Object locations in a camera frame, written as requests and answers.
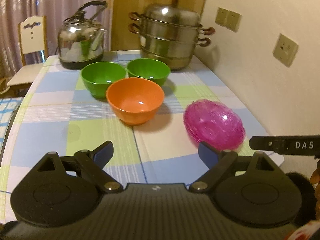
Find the beige wall socket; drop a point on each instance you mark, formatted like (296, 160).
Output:
(285, 50)

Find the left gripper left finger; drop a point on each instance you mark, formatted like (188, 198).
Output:
(91, 164)

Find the orange plastic bowl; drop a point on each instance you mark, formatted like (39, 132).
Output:
(134, 100)

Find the green plastic bowl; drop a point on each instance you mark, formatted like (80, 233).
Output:
(98, 76)
(149, 69)

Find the beige double wall switch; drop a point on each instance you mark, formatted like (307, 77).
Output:
(228, 19)

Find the blue white patterned cloth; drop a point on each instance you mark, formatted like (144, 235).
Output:
(9, 108)

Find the person's right hand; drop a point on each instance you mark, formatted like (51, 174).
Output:
(315, 179)

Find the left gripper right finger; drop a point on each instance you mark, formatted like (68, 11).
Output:
(220, 164)

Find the stainless steel kettle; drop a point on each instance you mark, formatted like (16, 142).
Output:
(80, 41)

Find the white wooden chair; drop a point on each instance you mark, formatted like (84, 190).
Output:
(32, 36)

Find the pink glass plate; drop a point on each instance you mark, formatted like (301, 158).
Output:
(214, 123)

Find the checkered tablecloth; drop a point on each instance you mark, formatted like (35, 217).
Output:
(59, 114)

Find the purple curtain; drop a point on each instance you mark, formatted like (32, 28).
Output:
(56, 11)

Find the stainless steel steamer pot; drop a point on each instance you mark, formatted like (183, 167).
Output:
(169, 34)

